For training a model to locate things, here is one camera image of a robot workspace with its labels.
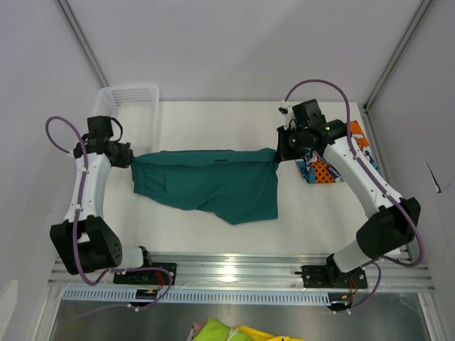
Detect colourful patterned shorts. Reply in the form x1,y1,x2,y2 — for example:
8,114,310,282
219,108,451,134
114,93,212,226
295,121,379,184

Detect green shorts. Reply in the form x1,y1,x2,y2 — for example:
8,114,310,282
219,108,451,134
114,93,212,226
131,148,279,225

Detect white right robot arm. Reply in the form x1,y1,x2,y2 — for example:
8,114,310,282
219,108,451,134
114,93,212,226
275,99,421,287

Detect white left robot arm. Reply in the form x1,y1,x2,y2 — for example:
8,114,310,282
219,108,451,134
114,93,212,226
50,116,154,286

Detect white plastic basket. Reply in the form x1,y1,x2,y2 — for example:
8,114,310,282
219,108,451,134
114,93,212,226
92,83,161,150

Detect yellow cloth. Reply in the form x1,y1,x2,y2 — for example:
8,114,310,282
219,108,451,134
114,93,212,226
227,325,289,341

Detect lime green cloth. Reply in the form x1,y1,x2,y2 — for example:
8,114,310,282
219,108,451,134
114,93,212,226
191,318,232,341

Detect aluminium frame post right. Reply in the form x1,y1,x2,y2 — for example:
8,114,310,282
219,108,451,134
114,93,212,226
365,0,437,107

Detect aluminium frame post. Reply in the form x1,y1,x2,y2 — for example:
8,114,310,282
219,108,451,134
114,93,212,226
365,0,437,107
54,0,109,88

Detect aluminium frame post left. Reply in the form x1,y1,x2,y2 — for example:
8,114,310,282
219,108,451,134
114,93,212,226
54,0,109,88

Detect aluminium mounting rail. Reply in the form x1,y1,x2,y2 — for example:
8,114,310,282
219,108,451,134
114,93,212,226
48,252,437,294

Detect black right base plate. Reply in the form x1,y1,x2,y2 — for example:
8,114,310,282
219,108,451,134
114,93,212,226
294,265,368,289

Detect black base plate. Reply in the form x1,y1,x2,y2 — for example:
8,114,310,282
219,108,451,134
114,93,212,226
113,262,177,286
294,265,368,289

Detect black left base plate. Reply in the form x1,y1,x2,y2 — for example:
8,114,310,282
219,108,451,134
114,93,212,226
113,262,177,286

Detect white slotted cable duct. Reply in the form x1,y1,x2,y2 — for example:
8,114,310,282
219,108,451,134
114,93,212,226
63,287,331,306

